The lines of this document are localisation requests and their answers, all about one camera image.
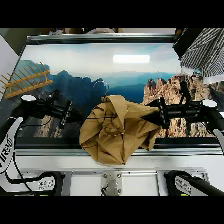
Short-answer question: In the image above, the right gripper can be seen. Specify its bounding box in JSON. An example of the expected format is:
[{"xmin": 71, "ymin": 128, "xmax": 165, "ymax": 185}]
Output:
[{"xmin": 141, "ymin": 96, "xmax": 170, "ymax": 130}]

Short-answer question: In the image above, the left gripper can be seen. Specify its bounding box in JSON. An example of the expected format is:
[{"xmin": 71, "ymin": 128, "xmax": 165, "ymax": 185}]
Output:
[{"xmin": 59, "ymin": 99, "xmax": 74, "ymax": 130}]

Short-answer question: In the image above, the tan garment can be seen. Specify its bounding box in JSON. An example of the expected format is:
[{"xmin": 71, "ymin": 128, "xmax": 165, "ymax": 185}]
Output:
[{"xmin": 78, "ymin": 94, "xmax": 162, "ymax": 166}]

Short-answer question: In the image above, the black garment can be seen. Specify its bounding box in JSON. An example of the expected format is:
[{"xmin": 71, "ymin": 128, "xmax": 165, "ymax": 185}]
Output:
[{"xmin": 172, "ymin": 28, "xmax": 205, "ymax": 60}]

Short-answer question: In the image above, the checked shirt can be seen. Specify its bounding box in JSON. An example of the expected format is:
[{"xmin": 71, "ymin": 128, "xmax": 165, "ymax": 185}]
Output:
[{"xmin": 179, "ymin": 28, "xmax": 224, "ymax": 80}]

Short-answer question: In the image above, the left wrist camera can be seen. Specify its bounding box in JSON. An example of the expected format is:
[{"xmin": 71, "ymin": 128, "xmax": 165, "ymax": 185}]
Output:
[{"xmin": 48, "ymin": 88, "xmax": 62, "ymax": 103}]

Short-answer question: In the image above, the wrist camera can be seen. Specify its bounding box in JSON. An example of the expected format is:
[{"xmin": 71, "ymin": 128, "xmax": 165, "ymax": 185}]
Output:
[
  {"xmin": 48, "ymin": 88, "xmax": 62, "ymax": 103},
  {"xmin": 179, "ymin": 79, "xmax": 194, "ymax": 105}
]

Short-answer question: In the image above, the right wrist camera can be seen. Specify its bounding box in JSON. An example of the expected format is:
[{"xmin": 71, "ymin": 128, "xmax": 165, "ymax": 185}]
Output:
[{"xmin": 179, "ymin": 79, "xmax": 194, "ymax": 105}]

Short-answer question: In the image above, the black cable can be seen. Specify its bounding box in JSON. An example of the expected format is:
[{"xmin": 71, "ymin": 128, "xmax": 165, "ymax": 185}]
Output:
[{"xmin": 0, "ymin": 156, "xmax": 45, "ymax": 194}]

